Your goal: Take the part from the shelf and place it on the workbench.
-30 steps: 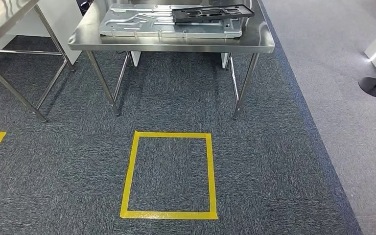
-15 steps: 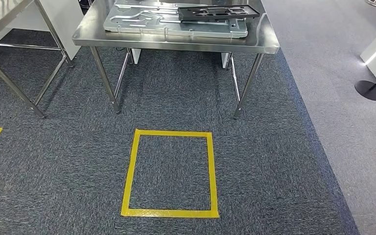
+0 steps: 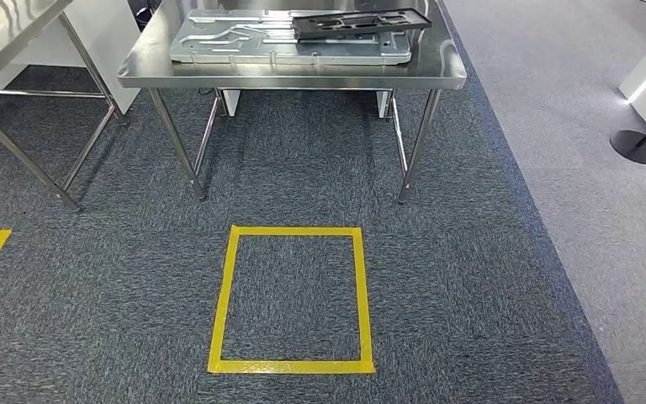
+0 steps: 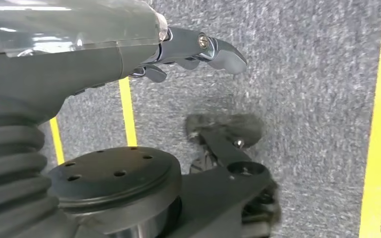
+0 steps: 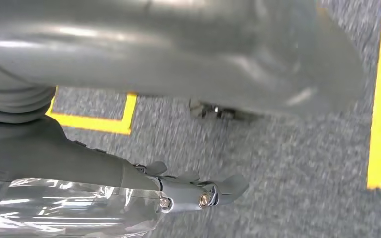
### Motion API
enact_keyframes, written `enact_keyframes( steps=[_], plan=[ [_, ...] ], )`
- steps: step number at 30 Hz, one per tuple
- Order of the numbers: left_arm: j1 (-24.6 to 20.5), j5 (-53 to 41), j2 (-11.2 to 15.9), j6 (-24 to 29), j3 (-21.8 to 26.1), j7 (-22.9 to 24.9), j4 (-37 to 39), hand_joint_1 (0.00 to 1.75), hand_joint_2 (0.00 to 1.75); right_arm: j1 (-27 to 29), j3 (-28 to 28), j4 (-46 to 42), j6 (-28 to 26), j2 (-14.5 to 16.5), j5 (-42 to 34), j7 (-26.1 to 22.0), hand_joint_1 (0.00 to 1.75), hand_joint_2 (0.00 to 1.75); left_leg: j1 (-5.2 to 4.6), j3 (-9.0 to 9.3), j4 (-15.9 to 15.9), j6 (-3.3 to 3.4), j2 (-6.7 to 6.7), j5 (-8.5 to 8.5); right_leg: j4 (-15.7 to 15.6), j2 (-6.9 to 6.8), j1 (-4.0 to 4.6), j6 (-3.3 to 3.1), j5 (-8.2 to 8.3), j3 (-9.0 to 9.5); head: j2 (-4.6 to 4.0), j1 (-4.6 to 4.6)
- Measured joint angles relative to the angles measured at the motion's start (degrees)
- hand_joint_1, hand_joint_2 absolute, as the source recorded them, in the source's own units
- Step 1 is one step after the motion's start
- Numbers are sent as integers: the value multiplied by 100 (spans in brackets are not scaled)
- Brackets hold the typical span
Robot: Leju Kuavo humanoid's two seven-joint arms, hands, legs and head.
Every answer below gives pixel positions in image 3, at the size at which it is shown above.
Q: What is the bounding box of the stainless steel side table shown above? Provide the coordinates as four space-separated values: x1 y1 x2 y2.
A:
0 0 120 213

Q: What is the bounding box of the aluminium fixture plate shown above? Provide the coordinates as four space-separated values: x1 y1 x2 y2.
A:
169 8 413 66

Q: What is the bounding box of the white support block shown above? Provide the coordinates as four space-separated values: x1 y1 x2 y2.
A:
375 90 395 120
220 88 241 118

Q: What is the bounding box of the white cabinet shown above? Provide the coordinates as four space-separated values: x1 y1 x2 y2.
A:
0 0 142 115

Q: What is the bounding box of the black plastic frame part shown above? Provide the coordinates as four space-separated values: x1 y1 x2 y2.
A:
291 7 433 40

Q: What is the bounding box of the stainless steel workbench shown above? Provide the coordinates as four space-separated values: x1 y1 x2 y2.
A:
116 0 468 205

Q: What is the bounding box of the black stanchion base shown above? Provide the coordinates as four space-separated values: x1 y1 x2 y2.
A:
610 103 646 167

